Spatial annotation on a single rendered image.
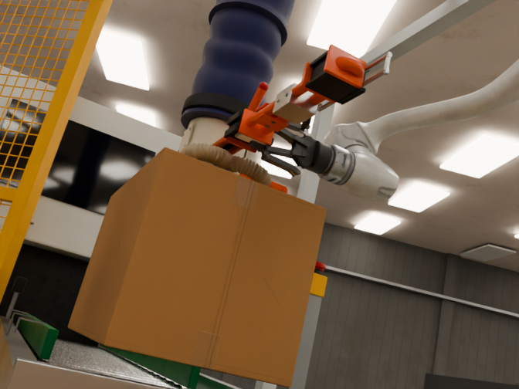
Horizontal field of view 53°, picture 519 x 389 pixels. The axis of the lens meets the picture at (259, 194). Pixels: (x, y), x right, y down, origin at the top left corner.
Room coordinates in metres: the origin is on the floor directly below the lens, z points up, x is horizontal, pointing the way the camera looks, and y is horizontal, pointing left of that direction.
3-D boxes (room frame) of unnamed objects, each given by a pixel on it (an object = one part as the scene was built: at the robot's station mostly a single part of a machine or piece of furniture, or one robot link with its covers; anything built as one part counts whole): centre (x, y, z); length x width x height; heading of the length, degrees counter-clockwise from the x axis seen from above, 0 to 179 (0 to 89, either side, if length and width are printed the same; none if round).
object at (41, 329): (2.34, 0.84, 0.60); 1.60 x 0.11 x 0.09; 23
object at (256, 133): (1.13, 0.05, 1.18); 0.10 x 0.08 x 0.06; 113
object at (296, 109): (0.93, -0.03, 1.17); 0.07 x 0.07 x 0.04; 23
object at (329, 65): (0.80, -0.07, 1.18); 0.08 x 0.07 x 0.05; 23
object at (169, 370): (2.54, 0.34, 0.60); 1.60 x 0.11 x 0.09; 23
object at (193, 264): (1.36, 0.14, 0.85); 0.60 x 0.40 x 0.40; 22
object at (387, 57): (0.87, -0.10, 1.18); 0.31 x 0.03 x 0.05; 23
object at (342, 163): (1.21, -0.16, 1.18); 0.09 x 0.06 x 0.09; 23
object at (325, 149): (1.18, -0.09, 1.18); 0.09 x 0.07 x 0.08; 113
